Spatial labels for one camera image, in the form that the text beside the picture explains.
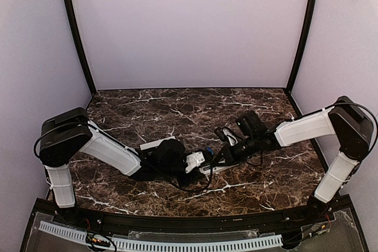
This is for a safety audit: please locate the white remote control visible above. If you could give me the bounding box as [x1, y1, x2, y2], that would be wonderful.
[199, 163, 239, 175]

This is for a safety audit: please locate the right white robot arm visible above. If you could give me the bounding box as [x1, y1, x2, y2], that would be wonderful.
[210, 96, 377, 221]

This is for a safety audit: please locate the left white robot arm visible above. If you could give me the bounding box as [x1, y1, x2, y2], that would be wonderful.
[33, 107, 205, 208]

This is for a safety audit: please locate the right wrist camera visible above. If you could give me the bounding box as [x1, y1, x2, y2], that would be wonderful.
[214, 127, 239, 146]

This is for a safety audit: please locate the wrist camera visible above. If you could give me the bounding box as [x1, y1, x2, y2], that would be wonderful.
[185, 151, 205, 174]
[214, 127, 239, 146]

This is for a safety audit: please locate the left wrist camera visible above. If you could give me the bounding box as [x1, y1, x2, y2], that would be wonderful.
[185, 151, 205, 174]

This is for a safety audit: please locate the right grey cable duct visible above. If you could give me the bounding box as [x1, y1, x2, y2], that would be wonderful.
[113, 235, 283, 252]

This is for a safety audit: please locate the grey cable duct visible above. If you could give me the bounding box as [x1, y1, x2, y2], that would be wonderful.
[38, 221, 118, 251]
[113, 235, 283, 252]

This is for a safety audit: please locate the black front rail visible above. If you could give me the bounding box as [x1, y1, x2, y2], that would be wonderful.
[33, 198, 326, 235]

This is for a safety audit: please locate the left grey cable duct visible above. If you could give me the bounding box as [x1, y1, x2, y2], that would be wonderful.
[38, 221, 118, 251]

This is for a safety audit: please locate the right black frame post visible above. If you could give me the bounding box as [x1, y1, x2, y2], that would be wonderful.
[286, 0, 316, 93]

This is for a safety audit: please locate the black frame post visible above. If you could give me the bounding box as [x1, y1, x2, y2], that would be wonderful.
[63, 0, 97, 96]
[286, 0, 316, 93]

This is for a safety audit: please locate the left black frame post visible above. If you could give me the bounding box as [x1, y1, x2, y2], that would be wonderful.
[63, 0, 97, 96]

